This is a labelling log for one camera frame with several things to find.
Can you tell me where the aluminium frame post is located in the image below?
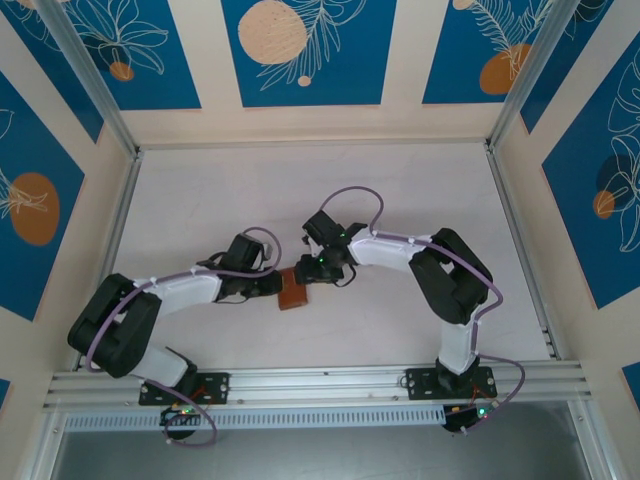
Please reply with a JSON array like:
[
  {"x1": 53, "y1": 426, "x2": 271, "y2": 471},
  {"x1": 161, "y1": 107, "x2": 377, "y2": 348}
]
[
  {"x1": 35, "y1": 0, "x2": 145, "y2": 160},
  {"x1": 485, "y1": 0, "x2": 615, "y2": 154}
]

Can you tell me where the wide aluminium base rail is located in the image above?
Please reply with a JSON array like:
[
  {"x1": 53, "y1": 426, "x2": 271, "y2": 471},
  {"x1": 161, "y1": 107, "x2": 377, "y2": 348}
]
[{"x1": 42, "y1": 360, "x2": 595, "y2": 412}]

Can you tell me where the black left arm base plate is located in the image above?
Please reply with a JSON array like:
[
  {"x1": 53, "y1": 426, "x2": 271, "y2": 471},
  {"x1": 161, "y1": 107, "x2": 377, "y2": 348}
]
[{"x1": 138, "y1": 372, "x2": 231, "y2": 406}]

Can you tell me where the black controller box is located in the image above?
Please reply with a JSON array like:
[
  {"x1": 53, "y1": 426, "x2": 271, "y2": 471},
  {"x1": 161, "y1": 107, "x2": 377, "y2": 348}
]
[
  {"x1": 442, "y1": 403, "x2": 497, "y2": 437},
  {"x1": 159, "y1": 405, "x2": 200, "y2": 442}
]

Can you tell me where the black right controller box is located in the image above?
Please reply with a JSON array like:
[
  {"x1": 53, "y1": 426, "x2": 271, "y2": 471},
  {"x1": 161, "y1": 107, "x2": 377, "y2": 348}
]
[{"x1": 442, "y1": 403, "x2": 497, "y2": 437}]

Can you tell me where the brown leather card holder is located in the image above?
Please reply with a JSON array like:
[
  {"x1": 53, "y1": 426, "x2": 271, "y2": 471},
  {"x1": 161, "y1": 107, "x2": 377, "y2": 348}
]
[{"x1": 276, "y1": 267, "x2": 310, "y2": 311}]

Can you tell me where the aluminium table side rail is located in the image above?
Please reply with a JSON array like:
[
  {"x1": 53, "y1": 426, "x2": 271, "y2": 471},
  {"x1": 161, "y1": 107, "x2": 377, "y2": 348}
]
[
  {"x1": 73, "y1": 149, "x2": 146, "y2": 372},
  {"x1": 484, "y1": 142, "x2": 561, "y2": 361}
]

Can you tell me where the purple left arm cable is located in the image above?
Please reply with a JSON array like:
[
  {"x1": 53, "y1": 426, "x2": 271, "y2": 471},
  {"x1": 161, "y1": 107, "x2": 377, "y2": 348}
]
[{"x1": 84, "y1": 226, "x2": 282, "y2": 449}]

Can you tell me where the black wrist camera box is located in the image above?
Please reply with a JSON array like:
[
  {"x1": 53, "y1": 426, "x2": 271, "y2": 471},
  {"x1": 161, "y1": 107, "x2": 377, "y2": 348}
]
[
  {"x1": 224, "y1": 233, "x2": 269, "y2": 274},
  {"x1": 302, "y1": 210, "x2": 346, "y2": 246}
]

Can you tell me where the grey sheet metal panel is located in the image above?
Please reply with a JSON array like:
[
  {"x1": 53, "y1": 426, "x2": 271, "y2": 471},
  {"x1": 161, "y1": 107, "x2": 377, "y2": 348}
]
[{"x1": 49, "y1": 428, "x2": 601, "y2": 480}]

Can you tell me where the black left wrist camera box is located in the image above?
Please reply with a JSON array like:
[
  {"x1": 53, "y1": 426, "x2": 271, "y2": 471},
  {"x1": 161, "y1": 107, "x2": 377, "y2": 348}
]
[{"x1": 224, "y1": 233, "x2": 269, "y2": 274}]

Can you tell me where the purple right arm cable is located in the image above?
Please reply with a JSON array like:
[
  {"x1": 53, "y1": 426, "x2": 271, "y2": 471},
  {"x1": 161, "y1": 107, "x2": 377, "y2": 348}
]
[{"x1": 318, "y1": 185, "x2": 527, "y2": 434}]

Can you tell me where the aluminium frame leg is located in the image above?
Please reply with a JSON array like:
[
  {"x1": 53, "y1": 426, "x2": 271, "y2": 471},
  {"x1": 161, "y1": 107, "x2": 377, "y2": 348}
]
[
  {"x1": 567, "y1": 399, "x2": 614, "y2": 480},
  {"x1": 19, "y1": 407, "x2": 66, "y2": 480}
]

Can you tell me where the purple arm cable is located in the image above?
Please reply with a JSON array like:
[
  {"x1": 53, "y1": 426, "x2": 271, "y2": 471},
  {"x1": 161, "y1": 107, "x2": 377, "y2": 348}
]
[
  {"x1": 318, "y1": 185, "x2": 527, "y2": 434},
  {"x1": 84, "y1": 226, "x2": 282, "y2": 449}
]

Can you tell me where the black left controller box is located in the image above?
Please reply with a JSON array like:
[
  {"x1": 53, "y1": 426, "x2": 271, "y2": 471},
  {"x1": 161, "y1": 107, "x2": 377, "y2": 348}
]
[{"x1": 159, "y1": 405, "x2": 200, "y2": 442}]

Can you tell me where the grey slotted cable duct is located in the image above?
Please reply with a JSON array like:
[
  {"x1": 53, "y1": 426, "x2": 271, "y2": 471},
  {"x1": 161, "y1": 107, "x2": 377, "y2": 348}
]
[{"x1": 63, "y1": 404, "x2": 447, "y2": 432}]

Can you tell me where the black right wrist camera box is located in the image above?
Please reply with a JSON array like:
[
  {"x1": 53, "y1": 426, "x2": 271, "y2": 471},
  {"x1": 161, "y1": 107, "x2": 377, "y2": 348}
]
[{"x1": 302, "y1": 210, "x2": 346, "y2": 246}]

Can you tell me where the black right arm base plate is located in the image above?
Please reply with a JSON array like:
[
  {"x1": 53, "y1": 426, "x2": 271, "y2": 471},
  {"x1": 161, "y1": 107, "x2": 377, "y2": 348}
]
[{"x1": 405, "y1": 366, "x2": 499, "y2": 401}]

